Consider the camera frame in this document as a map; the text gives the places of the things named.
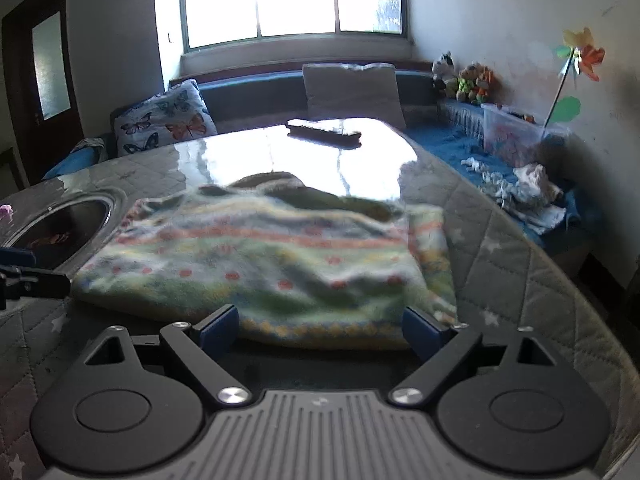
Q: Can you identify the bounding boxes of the colourful patterned children's garment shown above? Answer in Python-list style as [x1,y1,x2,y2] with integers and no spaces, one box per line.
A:
[72,174,458,349]

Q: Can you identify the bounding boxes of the white crumpled clothes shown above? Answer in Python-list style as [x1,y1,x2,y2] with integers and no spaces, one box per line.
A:
[460,157,566,235]

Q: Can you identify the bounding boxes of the small pink toy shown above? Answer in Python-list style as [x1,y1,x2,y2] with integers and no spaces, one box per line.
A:
[0,204,13,221]

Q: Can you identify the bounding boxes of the dark wooden door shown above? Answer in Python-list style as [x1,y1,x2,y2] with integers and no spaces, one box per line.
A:
[1,0,84,184]

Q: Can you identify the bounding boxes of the clear plastic storage box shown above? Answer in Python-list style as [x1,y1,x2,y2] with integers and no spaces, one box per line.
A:
[480,103,570,168]

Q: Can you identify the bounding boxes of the butterfly print pillow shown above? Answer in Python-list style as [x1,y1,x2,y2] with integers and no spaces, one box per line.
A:
[113,79,218,156]

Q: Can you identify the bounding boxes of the black remote control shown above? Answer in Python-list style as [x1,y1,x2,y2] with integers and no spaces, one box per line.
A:
[285,119,361,148]

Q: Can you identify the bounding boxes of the blue sofa bench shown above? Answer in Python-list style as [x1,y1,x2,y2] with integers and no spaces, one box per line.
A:
[44,70,604,255]

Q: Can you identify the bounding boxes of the colourful plush toys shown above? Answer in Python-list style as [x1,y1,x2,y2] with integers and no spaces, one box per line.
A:
[456,63,496,105]

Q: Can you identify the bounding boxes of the black white plush toy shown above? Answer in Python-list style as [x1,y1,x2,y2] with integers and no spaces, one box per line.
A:
[432,52,458,99]

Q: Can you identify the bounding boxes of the beige square cushion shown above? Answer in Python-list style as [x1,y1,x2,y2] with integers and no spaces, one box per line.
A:
[303,63,406,130]

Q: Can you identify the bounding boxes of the colourful pinwheel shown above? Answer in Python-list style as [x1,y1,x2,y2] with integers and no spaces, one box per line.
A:
[544,27,605,127]

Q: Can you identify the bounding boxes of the round stove ring in table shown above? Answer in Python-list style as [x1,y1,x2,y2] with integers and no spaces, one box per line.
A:
[2,186,129,273]

